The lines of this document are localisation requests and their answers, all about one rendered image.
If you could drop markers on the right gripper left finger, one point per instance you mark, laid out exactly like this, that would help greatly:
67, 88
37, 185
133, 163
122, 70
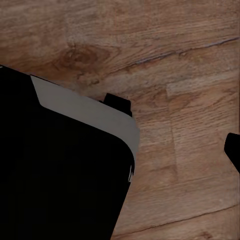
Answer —
12, 149

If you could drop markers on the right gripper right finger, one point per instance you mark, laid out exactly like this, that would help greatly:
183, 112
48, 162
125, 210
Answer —
232, 149

